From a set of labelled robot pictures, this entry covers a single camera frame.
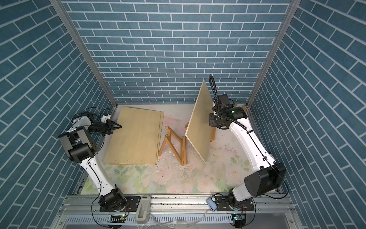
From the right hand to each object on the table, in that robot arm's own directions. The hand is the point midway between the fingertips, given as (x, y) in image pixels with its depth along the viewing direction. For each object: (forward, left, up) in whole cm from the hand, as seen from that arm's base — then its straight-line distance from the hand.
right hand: (214, 121), depth 79 cm
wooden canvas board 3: (-7, +8, -3) cm, 11 cm away
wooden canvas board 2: (-5, +49, -20) cm, 53 cm away
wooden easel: (-5, +22, -21) cm, 31 cm away
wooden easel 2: (+10, -3, -20) cm, 23 cm away
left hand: (+3, +62, -16) cm, 64 cm away
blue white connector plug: (-37, 0, -22) cm, 43 cm away
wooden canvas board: (+2, +36, -24) cm, 43 cm away
